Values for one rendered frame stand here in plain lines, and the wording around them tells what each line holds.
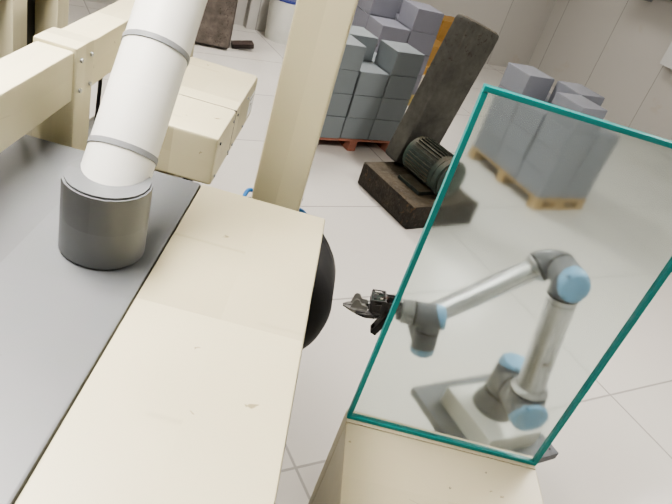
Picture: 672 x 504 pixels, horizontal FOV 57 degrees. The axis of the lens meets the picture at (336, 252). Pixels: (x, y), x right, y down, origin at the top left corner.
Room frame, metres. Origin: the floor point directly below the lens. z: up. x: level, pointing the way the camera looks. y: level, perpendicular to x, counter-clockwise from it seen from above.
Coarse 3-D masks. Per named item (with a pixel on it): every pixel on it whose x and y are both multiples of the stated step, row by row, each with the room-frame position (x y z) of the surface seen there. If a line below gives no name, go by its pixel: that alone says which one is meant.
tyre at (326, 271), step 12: (324, 240) 1.87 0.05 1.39; (324, 252) 1.81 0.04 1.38; (324, 264) 1.75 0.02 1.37; (324, 276) 1.71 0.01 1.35; (324, 288) 1.69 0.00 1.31; (312, 300) 1.66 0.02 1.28; (324, 300) 1.69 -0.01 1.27; (312, 312) 1.66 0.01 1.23; (324, 312) 1.69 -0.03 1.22; (312, 324) 1.66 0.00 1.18; (324, 324) 1.70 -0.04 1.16; (312, 336) 1.68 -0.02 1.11
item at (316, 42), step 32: (320, 0) 1.41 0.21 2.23; (352, 0) 1.42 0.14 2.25; (320, 32) 1.41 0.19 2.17; (288, 64) 1.41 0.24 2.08; (320, 64) 1.42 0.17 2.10; (288, 96) 1.41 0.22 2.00; (320, 96) 1.42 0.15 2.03; (288, 128) 1.41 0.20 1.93; (320, 128) 1.42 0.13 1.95; (288, 160) 1.41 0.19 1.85; (256, 192) 1.41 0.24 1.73; (288, 192) 1.42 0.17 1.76
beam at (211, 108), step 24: (192, 72) 1.96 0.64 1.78; (216, 72) 2.03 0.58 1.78; (240, 72) 2.11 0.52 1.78; (192, 96) 1.76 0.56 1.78; (216, 96) 1.82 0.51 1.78; (240, 96) 1.89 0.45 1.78; (192, 120) 1.60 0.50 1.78; (216, 120) 1.65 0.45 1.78; (240, 120) 1.89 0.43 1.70; (168, 144) 1.52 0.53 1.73; (192, 144) 1.53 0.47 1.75; (216, 144) 1.54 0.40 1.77; (168, 168) 1.52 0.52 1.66; (192, 168) 1.53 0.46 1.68; (216, 168) 1.58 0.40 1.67
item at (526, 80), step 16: (512, 64) 7.04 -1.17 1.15; (512, 80) 6.95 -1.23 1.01; (528, 80) 6.78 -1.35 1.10; (544, 80) 6.91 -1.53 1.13; (528, 96) 6.84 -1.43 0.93; (544, 96) 6.97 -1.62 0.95; (560, 96) 6.39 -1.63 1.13; (576, 96) 6.52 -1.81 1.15; (592, 96) 6.78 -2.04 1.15; (592, 112) 6.23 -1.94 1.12
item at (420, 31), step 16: (368, 0) 8.24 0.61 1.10; (384, 0) 8.25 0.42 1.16; (400, 0) 8.38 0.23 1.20; (368, 16) 8.16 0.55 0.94; (384, 16) 8.29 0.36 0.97; (400, 16) 8.33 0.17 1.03; (416, 16) 8.05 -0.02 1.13; (432, 16) 8.18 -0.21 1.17; (384, 32) 7.84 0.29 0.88; (400, 32) 7.96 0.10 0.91; (416, 32) 8.09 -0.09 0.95; (432, 32) 8.22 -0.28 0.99; (416, 48) 8.14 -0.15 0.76
